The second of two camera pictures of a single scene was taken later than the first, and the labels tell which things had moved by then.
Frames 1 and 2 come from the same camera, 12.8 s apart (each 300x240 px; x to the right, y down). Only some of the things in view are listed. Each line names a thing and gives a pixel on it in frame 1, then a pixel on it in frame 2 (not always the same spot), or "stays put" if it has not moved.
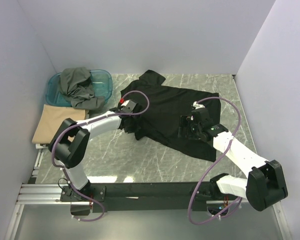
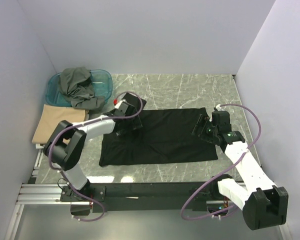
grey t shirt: (77, 87) stays put
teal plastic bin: (101, 81) stays put
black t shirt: (161, 106) -> (165, 136)
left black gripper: (133, 129) stays put
